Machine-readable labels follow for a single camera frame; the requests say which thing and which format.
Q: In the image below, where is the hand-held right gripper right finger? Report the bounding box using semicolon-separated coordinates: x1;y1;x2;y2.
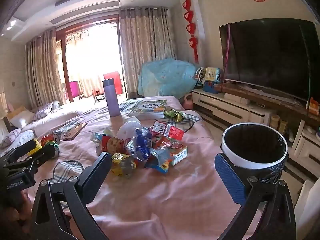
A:
214;152;297;240

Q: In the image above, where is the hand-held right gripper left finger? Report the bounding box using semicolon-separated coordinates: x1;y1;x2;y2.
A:
31;151;112;240

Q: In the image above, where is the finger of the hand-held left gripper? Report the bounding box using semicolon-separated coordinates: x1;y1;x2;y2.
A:
10;144;60;175
0;139;36;164

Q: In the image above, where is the white bin with black liner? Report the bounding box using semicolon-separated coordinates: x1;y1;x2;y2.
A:
220;122;289;184

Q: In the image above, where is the pile of snack wrappers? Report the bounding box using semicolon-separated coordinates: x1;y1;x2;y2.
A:
91;121;188;179

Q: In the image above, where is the green and white box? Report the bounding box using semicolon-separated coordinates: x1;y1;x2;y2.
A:
171;146;188;166

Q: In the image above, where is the white and red cigarette box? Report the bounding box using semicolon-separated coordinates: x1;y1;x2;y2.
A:
152;119;173;137

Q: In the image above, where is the person's left hand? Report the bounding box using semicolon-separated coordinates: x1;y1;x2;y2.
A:
14;191;34;220

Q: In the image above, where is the yellow plastic item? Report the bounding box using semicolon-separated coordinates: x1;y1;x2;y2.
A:
31;139;43;153

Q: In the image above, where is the red snack packet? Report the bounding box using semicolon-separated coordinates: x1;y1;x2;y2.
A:
41;135;54;147

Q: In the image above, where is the white pillow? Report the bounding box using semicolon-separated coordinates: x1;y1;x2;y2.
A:
10;110;35;128

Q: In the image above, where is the white duvet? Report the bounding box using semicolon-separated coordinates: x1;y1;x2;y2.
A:
21;105;83;138

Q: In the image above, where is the plaid pillow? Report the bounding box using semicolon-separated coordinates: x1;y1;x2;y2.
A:
31;101;60;122

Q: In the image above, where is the white spiky brush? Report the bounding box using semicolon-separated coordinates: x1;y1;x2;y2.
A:
117;120;142;140

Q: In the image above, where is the pink blanket with plaid print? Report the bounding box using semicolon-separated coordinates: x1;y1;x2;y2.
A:
25;95;253;240

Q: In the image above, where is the magenta chair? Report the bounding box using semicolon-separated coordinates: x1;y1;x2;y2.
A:
70;81;82;98

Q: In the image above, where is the white television cabinet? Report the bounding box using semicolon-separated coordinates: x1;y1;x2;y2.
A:
191;89;320;180

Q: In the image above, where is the purple thermos bottle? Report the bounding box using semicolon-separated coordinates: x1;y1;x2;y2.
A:
102;78;121;117

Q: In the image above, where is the beige patterned curtain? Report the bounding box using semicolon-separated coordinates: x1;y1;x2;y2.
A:
24;29;64;108
118;6;177;99

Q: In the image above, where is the stack of books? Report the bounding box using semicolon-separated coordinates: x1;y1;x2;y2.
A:
129;99;167;119

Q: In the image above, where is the green snack wrapper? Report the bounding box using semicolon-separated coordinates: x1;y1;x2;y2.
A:
164;108;187;120

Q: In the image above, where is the pink kettlebell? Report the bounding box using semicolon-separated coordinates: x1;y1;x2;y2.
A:
182;94;193;109

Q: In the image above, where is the blue toy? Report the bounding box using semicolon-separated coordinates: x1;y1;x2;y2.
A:
202;80;220;93

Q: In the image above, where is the red chair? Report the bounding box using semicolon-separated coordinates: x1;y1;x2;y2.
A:
103;71;123;95

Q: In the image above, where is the yellow toy telephone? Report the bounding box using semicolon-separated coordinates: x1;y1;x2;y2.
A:
205;67;222;82

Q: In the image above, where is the red and yellow box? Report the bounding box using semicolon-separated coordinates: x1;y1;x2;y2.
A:
309;97;320;115

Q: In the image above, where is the light blue cloth cover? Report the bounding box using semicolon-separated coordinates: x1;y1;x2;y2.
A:
138;58;200;99

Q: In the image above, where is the black flat television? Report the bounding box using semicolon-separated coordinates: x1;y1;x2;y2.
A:
219;17;318;102

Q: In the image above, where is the red heart hanging decoration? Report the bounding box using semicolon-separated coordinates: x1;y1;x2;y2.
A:
182;0;200;64

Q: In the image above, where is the wooden balcony door frame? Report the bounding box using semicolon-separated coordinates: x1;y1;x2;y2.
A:
56;17;125;103

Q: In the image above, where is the white ring toy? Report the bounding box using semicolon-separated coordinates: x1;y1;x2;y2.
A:
195;67;207;83

